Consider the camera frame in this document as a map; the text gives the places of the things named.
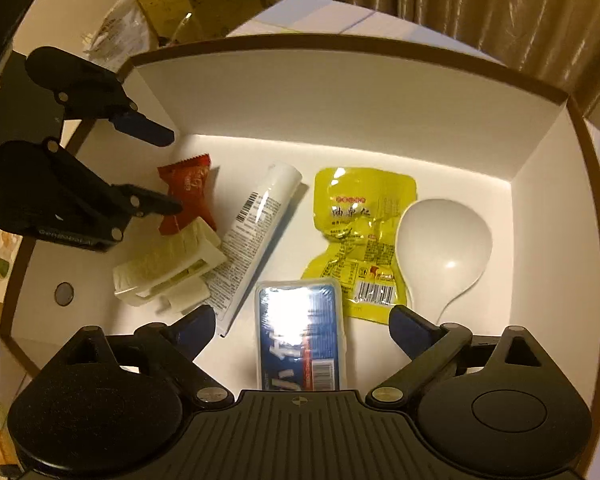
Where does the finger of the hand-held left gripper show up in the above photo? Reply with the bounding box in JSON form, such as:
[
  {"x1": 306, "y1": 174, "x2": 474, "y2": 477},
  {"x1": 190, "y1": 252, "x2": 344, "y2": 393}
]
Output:
[
  {"x1": 25, "y1": 46, "x2": 176, "y2": 147},
  {"x1": 42, "y1": 137, "x2": 183, "y2": 247}
]

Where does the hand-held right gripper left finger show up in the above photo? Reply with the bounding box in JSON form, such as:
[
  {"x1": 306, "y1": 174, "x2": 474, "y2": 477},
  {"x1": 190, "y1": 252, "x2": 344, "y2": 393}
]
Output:
[{"x1": 40, "y1": 304, "x2": 233, "y2": 408}]

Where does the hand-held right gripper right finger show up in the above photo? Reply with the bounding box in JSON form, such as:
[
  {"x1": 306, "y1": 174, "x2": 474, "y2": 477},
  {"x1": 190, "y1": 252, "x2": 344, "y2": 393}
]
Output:
[{"x1": 365, "y1": 304, "x2": 563, "y2": 407}]

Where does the red candy packet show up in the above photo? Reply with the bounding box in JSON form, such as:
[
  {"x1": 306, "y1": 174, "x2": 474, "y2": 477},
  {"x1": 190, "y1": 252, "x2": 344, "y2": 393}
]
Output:
[{"x1": 157, "y1": 154, "x2": 220, "y2": 236}]

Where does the cream hair claw clip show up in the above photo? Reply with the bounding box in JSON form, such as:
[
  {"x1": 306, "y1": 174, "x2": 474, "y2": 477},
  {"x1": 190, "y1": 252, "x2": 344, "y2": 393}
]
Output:
[{"x1": 112, "y1": 216, "x2": 229, "y2": 314}]

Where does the white plastic ladle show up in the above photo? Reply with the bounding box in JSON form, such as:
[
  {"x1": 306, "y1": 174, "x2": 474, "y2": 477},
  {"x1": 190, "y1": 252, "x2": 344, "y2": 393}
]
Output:
[{"x1": 396, "y1": 197, "x2": 494, "y2": 328}]

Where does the blue and white plastic case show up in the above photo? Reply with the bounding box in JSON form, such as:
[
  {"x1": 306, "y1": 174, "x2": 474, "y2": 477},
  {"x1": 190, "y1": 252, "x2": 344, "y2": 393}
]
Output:
[{"x1": 255, "y1": 280, "x2": 349, "y2": 392}]

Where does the white squeeze tube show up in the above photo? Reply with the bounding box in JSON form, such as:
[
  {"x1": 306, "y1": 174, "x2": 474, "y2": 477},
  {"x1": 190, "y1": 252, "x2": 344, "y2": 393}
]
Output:
[{"x1": 202, "y1": 161, "x2": 302, "y2": 338}]

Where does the yellow snack packet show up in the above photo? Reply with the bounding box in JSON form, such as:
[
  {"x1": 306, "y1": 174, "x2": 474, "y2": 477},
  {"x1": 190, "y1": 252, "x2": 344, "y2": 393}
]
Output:
[{"x1": 300, "y1": 167, "x2": 419, "y2": 326}]

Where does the brown cardboard box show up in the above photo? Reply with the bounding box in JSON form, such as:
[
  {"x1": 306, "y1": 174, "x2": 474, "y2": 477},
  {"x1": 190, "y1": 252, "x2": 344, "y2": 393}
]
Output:
[{"x1": 0, "y1": 34, "x2": 600, "y2": 480}]

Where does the shiny beige curtain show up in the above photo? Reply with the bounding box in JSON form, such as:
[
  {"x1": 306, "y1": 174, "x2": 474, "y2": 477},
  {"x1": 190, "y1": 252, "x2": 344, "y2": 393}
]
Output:
[{"x1": 305, "y1": 0, "x2": 600, "y2": 117}]

